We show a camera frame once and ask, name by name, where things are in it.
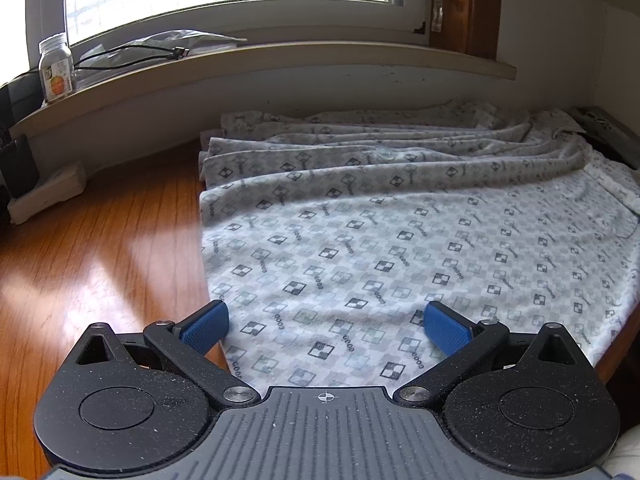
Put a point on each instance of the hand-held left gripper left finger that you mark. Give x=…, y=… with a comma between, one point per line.
x=206, y=325

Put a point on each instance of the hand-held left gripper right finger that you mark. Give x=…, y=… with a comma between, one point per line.
x=445, y=327

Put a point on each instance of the white patterned hoodie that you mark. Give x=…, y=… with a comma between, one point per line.
x=400, y=230

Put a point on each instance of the white power strip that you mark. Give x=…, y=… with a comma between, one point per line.
x=50, y=190

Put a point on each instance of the grey printed t-shirt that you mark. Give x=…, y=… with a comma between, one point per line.
x=610, y=135

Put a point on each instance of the beige window sill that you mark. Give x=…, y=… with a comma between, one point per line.
x=300, y=67

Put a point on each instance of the clear plastic bag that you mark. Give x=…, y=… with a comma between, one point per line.
x=165, y=42

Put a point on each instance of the black device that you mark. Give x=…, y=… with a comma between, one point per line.
x=5, y=110

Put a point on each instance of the glass jar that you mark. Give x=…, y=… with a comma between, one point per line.
x=56, y=70

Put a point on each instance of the white window frame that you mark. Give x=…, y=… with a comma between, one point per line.
x=250, y=17

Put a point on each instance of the wooden window frame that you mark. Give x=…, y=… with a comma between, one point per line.
x=475, y=5

